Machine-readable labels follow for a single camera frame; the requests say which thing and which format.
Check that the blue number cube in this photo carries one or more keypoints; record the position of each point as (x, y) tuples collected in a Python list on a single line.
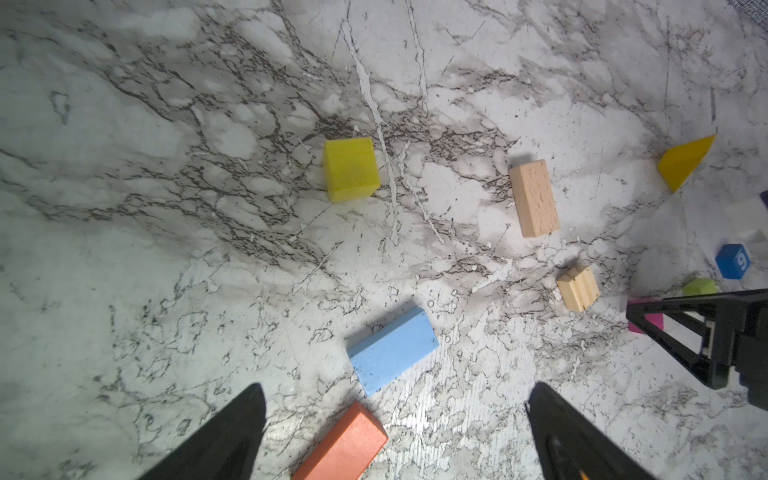
[(733, 261)]

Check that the lime green wooden block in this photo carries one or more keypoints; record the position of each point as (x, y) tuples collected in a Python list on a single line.
[(699, 287)]

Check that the yellow wooden wedge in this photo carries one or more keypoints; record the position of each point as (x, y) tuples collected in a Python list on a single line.
[(678, 163)]

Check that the red wooden block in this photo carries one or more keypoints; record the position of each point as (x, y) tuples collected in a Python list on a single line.
[(348, 449)]

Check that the yellow wooden cube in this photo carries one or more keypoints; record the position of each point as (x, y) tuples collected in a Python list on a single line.
[(350, 169)]

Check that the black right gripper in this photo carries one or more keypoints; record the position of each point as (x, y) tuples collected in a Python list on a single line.
[(713, 337)]

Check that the magenta wooden cube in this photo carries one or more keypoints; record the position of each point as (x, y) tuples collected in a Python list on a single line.
[(656, 319)]

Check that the small ridged natural wood block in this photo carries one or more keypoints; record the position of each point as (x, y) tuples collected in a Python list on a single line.
[(578, 288)]

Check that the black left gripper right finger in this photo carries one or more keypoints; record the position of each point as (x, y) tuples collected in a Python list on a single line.
[(569, 446)]

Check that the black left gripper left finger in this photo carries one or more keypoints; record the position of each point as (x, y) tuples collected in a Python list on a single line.
[(225, 447)]

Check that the light blue wooden block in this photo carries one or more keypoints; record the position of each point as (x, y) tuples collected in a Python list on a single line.
[(382, 357)]

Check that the long natural wood block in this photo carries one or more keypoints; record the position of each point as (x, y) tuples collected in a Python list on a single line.
[(534, 199)]

